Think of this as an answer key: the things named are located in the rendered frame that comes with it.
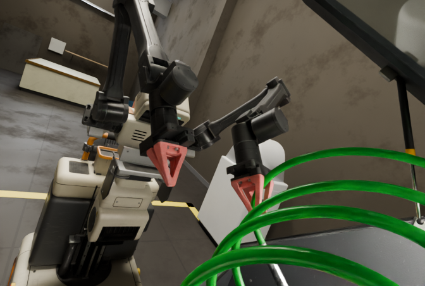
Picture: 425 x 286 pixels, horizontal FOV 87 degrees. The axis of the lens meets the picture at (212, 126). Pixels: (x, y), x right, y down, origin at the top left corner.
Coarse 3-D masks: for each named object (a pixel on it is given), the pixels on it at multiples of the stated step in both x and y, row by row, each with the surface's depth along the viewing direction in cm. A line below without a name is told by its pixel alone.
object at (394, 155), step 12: (300, 156) 41; (312, 156) 40; (324, 156) 39; (384, 156) 35; (396, 156) 34; (408, 156) 33; (276, 168) 43; (264, 180) 44; (252, 204) 44; (264, 240) 43
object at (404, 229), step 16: (288, 208) 26; (304, 208) 25; (320, 208) 24; (336, 208) 24; (352, 208) 23; (256, 224) 27; (368, 224) 22; (384, 224) 21; (400, 224) 21; (224, 240) 29; (416, 240) 20
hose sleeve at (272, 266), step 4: (264, 244) 42; (268, 264) 41; (272, 264) 41; (276, 264) 41; (272, 268) 41; (276, 268) 41; (272, 272) 41; (276, 272) 41; (280, 272) 41; (276, 276) 40; (280, 276) 40; (276, 280) 40; (280, 280) 40; (284, 280) 40; (280, 284) 40; (284, 284) 40
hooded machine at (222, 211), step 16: (272, 144) 246; (224, 160) 259; (272, 160) 239; (224, 176) 252; (208, 192) 267; (224, 192) 246; (272, 192) 234; (208, 208) 259; (224, 208) 239; (240, 208) 222; (272, 208) 242; (208, 224) 252; (224, 224) 234; (256, 240) 244
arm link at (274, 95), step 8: (272, 80) 85; (272, 88) 85; (280, 88) 83; (272, 96) 72; (280, 96) 78; (264, 104) 64; (272, 104) 68; (280, 104) 87; (256, 112) 57; (264, 112) 61
